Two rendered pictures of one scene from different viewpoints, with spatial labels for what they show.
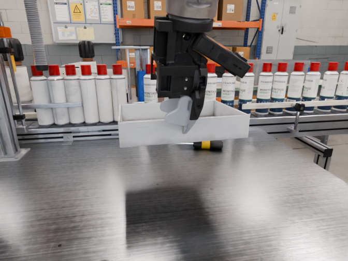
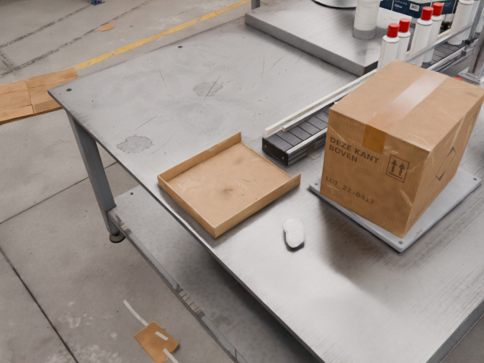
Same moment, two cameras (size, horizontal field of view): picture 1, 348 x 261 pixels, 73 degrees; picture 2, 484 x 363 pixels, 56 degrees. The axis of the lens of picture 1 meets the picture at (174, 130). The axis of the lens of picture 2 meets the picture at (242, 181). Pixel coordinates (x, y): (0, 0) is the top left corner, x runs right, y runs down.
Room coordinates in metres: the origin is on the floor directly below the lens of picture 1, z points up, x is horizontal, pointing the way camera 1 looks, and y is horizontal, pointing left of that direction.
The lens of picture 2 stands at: (-0.20, 1.97, 1.70)
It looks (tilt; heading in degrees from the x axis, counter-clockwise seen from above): 43 degrees down; 331
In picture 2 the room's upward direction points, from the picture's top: 2 degrees counter-clockwise
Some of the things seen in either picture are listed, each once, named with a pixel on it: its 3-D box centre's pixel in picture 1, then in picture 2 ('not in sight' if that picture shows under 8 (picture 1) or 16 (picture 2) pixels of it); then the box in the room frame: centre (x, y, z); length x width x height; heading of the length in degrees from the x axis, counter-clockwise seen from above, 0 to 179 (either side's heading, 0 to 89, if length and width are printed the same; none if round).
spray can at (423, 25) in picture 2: not in sight; (420, 37); (0.77, 0.71, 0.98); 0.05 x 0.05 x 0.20
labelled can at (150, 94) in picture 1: (150, 92); not in sight; (0.87, 0.09, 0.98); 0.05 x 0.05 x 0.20
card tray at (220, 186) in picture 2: not in sight; (228, 178); (0.63, 1.55, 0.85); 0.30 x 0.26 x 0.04; 99
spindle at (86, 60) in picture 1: (88, 67); not in sight; (1.41, 0.49, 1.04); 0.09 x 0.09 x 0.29
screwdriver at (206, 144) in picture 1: (191, 143); not in sight; (0.71, -0.06, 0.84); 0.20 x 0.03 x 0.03; 85
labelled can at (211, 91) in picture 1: (209, 90); not in sight; (0.91, -0.14, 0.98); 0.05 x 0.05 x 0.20
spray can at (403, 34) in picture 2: not in sight; (398, 50); (0.75, 0.83, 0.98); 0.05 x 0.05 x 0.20
